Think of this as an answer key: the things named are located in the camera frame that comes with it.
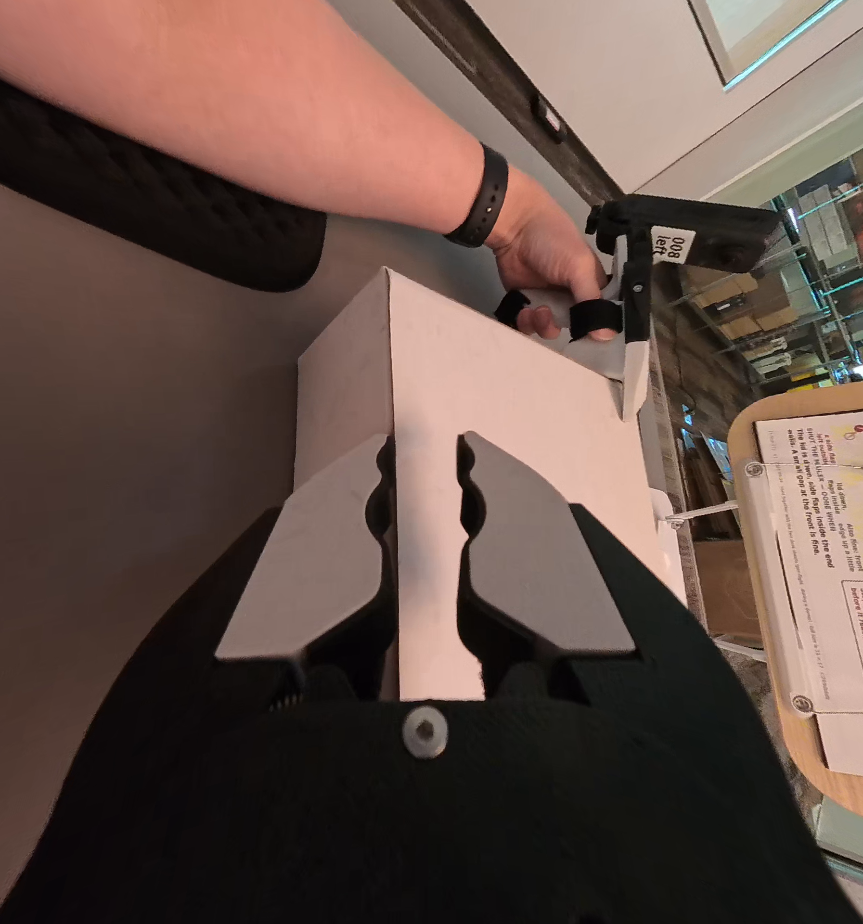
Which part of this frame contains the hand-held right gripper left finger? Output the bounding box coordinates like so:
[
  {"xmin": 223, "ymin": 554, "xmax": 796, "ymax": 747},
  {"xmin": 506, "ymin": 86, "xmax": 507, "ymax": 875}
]
[{"xmin": 213, "ymin": 433, "xmax": 401, "ymax": 701}]

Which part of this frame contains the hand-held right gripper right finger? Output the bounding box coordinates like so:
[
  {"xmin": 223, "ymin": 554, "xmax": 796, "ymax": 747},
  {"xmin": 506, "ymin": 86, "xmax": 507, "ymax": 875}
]
[{"xmin": 456, "ymin": 431, "xmax": 637, "ymax": 703}]

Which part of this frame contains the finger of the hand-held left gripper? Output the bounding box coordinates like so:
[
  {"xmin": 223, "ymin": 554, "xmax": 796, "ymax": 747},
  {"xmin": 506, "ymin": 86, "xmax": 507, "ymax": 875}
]
[{"xmin": 619, "ymin": 338, "xmax": 653, "ymax": 424}]

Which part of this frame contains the white cardboard box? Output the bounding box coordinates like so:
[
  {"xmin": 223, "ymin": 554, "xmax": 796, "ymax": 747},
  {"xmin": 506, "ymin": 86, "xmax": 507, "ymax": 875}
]
[{"xmin": 293, "ymin": 266, "xmax": 688, "ymax": 703}]

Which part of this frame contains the person's left forearm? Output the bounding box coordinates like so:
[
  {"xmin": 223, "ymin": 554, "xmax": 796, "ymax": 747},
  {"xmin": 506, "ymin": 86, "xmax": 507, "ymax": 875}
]
[{"xmin": 0, "ymin": 0, "xmax": 513, "ymax": 251}]

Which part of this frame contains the person's left hand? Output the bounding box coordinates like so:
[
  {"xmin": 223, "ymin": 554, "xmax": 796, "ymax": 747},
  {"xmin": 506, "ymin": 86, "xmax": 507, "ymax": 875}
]
[{"xmin": 484, "ymin": 168, "xmax": 618, "ymax": 344}]

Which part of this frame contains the metal storage shelving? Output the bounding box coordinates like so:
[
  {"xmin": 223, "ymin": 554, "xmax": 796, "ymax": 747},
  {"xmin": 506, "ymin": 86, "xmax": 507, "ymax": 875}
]
[{"xmin": 655, "ymin": 144, "xmax": 863, "ymax": 407}]

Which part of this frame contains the small black device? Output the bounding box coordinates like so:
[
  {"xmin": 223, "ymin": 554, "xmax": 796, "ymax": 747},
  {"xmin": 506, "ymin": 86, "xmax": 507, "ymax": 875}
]
[{"xmin": 531, "ymin": 92, "xmax": 569, "ymax": 145}]

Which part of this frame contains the window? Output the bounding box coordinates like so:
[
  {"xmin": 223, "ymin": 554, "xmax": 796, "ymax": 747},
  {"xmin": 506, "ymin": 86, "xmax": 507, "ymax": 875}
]
[{"xmin": 687, "ymin": 0, "xmax": 860, "ymax": 92}]

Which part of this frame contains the black wristband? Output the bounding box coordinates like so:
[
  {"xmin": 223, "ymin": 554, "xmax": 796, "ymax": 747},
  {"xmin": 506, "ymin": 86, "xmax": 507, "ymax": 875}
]
[{"xmin": 442, "ymin": 142, "xmax": 510, "ymax": 248}]

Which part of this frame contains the wooden board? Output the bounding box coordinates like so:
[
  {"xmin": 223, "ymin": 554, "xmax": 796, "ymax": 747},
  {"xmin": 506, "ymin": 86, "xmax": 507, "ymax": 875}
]
[{"xmin": 726, "ymin": 375, "xmax": 863, "ymax": 827}]

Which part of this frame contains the black quilted sleeve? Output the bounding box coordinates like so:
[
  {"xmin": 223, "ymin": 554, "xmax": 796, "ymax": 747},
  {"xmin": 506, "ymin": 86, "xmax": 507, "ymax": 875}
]
[{"xmin": 0, "ymin": 64, "xmax": 328, "ymax": 294}]

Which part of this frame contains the white cable tie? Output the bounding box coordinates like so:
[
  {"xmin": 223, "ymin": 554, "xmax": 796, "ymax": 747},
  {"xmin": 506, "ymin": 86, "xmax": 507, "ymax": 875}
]
[{"xmin": 661, "ymin": 502, "xmax": 743, "ymax": 528}]

